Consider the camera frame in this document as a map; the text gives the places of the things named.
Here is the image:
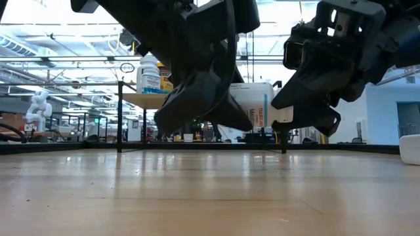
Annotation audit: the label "wooden shelf black metal legs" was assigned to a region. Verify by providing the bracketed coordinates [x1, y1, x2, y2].
[117, 79, 289, 155]

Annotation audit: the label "amber bottle yellow cap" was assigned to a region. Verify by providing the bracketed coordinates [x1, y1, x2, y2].
[157, 62, 175, 94]

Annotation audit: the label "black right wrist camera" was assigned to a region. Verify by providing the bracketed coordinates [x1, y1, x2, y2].
[283, 40, 306, 70]

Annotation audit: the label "black metal rig frame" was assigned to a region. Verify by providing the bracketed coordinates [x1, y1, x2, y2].
[0, 141, 401, 155]

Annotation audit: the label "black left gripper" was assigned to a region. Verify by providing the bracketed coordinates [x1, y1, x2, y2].
[140, 0, 253, 132]

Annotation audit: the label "large white medicine bottle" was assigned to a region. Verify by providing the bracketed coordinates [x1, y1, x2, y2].
[136, 54, 159, 95]

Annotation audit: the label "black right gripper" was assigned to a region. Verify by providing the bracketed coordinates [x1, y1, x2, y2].
[271, 1, 398, 137]

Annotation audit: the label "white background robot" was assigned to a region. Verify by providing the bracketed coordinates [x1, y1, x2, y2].
[25, 90, 53, 132]

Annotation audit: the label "small white bottle blue label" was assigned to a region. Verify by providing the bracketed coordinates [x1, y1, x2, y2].
[142, 67, 163, 95]
[398, 134, 420, 167]

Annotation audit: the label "black ceiling cable reel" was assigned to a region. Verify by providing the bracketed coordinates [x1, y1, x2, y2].
[118, 28, 137, 50]

